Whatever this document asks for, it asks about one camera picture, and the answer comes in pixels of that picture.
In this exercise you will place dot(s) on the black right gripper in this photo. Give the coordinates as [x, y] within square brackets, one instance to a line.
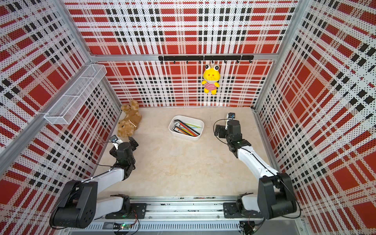
[223, 129]

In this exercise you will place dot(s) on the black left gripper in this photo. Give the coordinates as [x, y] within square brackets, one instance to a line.
[133, 143]

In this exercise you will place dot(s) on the large black hex key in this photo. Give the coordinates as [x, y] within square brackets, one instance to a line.
[186, 130]
[177, 121]

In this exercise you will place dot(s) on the red sleeved hex key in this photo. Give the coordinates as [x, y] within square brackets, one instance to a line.
[190, 129]

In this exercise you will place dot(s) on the green sleeved hex key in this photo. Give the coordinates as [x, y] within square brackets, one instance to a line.
[193, 126]

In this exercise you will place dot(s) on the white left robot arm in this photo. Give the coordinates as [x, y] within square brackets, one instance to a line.
[78, 204]

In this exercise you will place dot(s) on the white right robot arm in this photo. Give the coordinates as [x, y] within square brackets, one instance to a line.
[275, 195]

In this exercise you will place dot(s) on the white plastic storage box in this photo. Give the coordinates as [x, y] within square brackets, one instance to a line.
[186, 120]

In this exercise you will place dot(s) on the brown teddy bear plush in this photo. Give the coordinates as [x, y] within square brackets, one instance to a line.
[128, 126]

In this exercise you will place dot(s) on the yellow frog plush toy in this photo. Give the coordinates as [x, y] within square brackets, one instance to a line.
[211, 77]

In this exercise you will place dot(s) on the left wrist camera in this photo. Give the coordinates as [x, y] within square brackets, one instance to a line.
[115, 140]

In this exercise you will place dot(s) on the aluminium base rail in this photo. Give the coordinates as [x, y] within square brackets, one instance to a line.
[202, 215]

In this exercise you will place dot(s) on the black hook rail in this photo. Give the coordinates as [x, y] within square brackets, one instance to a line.
[207, 58]

